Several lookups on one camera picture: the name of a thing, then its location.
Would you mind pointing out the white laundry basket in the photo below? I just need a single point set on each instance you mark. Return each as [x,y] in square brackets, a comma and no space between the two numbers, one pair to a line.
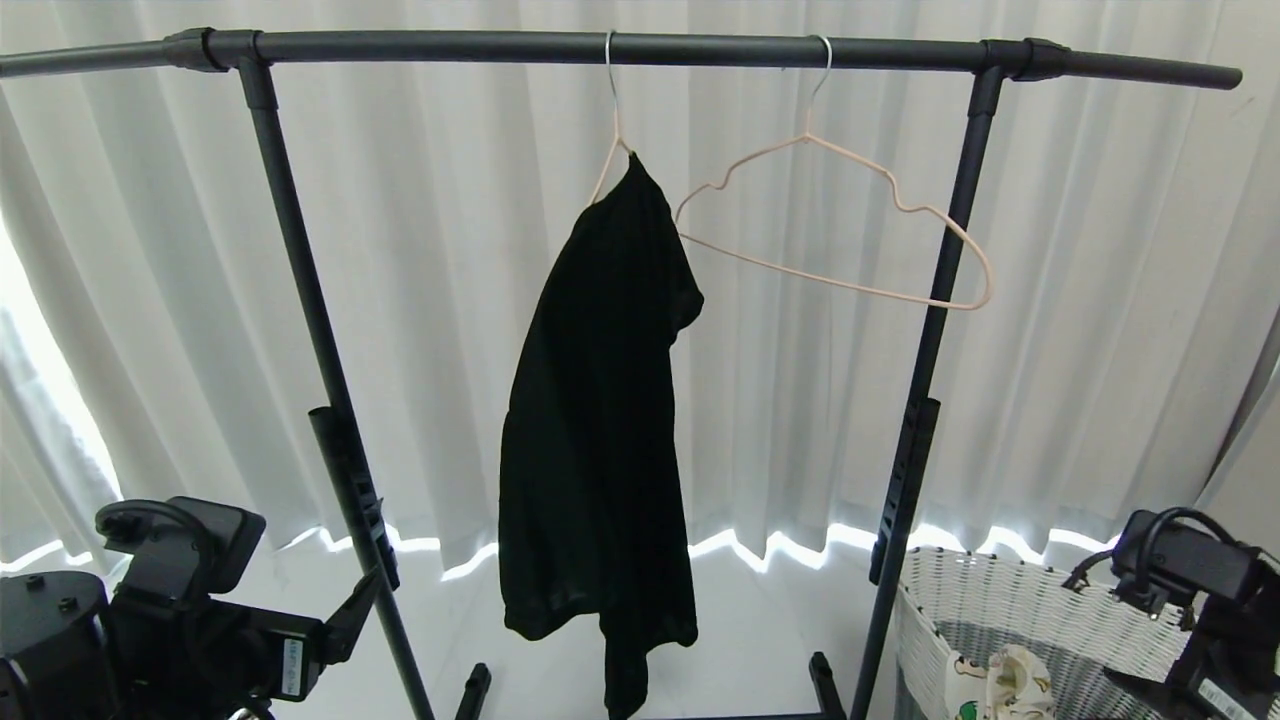
[1000,610]

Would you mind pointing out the cream printed garment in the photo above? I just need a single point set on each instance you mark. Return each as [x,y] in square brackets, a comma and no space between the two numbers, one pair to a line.
[1010,685]

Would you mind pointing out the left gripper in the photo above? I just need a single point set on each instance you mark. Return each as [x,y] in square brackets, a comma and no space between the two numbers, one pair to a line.
[200,660]

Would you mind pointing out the pink clothes hanger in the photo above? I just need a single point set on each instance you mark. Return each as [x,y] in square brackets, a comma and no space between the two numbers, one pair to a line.
[850,155]
[611,100]

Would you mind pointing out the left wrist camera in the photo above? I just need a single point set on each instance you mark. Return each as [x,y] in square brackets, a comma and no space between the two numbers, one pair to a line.
[215,540]

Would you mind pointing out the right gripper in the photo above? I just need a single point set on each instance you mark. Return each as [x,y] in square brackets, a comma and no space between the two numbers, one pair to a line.
[1240,650]

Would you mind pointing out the black garment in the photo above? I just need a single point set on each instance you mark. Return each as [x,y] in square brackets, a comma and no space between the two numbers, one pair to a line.
[600,450]

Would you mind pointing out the white curtain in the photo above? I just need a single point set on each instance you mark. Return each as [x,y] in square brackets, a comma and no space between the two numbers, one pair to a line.
[450,300]

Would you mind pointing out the black clothes rack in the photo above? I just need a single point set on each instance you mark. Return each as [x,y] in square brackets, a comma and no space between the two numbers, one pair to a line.
[450,46]

